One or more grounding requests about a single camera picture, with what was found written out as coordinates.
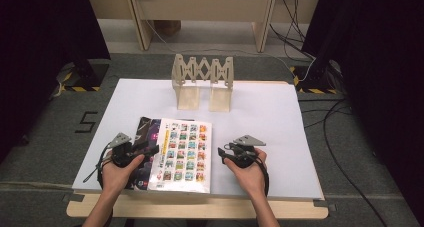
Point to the black curtain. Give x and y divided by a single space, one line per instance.
383 53
40 37

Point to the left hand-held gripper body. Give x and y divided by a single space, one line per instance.
123 155

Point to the stand base with striped tape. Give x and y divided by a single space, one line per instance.
96 73
320 77

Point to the purple magazine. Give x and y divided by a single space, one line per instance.
154 135

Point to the black tape strip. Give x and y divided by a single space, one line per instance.
75 197
325 205

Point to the person's right hand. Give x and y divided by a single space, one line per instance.
251 180

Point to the white book with picture grid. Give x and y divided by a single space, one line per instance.
186 153

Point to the person's left hand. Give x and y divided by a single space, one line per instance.
115 178

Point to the white board sheet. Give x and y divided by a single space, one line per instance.
266 137

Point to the beige expandable book rack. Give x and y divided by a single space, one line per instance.
203 70

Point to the light wooden table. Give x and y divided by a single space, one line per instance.
293 210

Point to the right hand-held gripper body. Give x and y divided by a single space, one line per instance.
246 157

